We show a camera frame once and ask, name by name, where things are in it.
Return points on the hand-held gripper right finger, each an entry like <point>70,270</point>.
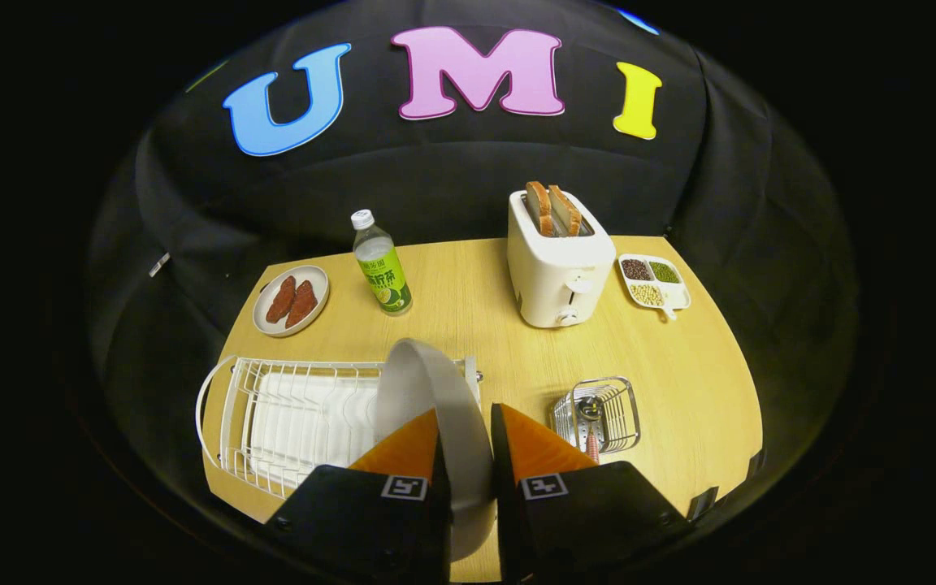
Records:
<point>504,520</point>

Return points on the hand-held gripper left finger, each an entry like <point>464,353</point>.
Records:
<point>439,528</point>

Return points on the white round plate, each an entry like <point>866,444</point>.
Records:
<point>444,390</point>

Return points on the small grey sausage plate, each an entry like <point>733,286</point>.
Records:
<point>315,276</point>

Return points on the white divided bean dish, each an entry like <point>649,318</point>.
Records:
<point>677,296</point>

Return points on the white drip tray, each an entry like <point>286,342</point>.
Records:
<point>305,422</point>

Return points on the white toaster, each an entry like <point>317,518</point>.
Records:
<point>557,276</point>

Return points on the green label drink bottle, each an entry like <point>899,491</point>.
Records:
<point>383,272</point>

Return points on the red sausage piece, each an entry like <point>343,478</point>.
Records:
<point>302,304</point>
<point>281,299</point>

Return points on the yellow beans pile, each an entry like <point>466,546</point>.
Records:
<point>647,294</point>

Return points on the brown beans pile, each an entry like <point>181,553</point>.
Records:
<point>636,269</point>

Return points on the green beans pile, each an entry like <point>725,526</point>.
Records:
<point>665,272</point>

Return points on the small white cloth tag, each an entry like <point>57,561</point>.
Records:
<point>159,264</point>

